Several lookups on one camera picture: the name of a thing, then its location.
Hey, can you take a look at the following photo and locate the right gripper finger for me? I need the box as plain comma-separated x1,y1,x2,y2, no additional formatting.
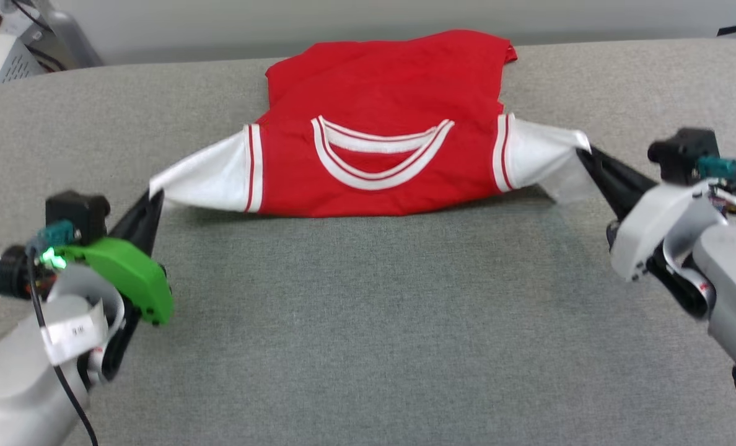
576,146,659,222

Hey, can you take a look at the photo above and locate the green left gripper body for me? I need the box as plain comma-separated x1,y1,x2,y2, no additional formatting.
55,238,174,326

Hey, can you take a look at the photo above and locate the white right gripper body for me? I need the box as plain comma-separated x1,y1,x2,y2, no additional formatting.
607,180,726,282

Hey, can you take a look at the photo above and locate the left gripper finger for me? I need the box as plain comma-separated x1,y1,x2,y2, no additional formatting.
109,189,165,256

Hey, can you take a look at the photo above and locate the red white jersey garment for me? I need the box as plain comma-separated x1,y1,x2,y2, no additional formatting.
148,29,592,219

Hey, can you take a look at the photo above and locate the grey equipment housing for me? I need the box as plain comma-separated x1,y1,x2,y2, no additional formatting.
9,0,103,70

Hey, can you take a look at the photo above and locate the grey fabric work surface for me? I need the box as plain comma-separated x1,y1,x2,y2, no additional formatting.
0,38,736,446

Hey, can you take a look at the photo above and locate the white flat ribbon cable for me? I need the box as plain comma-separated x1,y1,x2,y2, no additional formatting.
40,282,127,382
660,214,719,310

